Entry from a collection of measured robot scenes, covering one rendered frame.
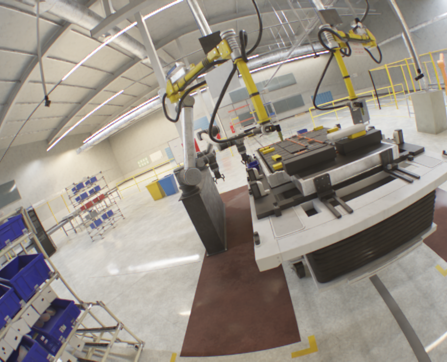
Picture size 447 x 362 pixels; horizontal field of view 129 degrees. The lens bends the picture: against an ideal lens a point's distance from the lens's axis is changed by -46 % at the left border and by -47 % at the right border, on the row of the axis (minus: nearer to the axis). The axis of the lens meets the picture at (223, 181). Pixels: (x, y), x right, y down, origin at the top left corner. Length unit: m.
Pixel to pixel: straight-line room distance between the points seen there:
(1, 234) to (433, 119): 7.02
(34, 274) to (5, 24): 10.56
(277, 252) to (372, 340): 1.03
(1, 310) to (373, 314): 2.55
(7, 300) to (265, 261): 1.72
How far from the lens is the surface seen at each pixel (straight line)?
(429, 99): 5.74
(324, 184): 1.40
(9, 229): 1.76
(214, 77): 1.65
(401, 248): 1.58
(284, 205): 1.40
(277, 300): 1.89
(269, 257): 1.04
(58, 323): 1.68
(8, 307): 1.71
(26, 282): 1.75
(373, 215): 1.17
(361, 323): 1.68
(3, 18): 11.13
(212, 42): 2.01
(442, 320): 1.81
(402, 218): 1.43
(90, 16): 9.06
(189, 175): 2.12
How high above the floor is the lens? 1.49
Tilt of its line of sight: 14 degrees down
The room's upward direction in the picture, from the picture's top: 22 degrees counter-clockwise
